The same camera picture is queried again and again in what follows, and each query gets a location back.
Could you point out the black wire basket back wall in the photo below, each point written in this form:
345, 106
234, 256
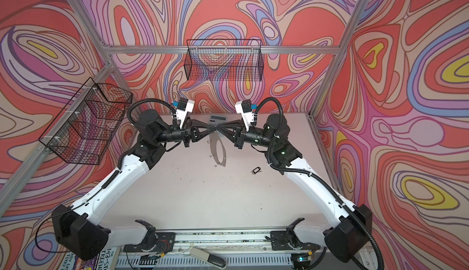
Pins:
224, 60

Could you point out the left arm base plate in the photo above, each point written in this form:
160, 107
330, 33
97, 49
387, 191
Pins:
163, 242

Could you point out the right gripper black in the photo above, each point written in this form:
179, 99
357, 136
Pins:
239, 135

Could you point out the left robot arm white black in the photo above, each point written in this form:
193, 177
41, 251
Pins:
78, 227

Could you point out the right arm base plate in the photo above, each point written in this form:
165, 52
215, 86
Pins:
282, 240

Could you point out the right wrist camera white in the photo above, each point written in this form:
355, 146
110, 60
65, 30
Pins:
245, 109

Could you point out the black wire basket wall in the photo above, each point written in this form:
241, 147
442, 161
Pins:
224, 60
85, 127

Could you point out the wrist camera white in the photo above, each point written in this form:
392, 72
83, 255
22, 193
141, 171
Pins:
245, 109
182, 108

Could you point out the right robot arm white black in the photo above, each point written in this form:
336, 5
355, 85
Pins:
348, 227

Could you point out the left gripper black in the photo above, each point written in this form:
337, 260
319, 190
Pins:
189, 132

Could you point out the grey foot pedal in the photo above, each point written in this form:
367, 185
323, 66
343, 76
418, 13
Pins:
206, 257

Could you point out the teal calculator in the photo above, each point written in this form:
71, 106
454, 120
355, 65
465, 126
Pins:
217, 119

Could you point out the black wire basket left wall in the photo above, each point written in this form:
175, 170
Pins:
85, 127

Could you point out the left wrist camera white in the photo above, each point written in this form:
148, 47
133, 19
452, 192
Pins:
182, 108

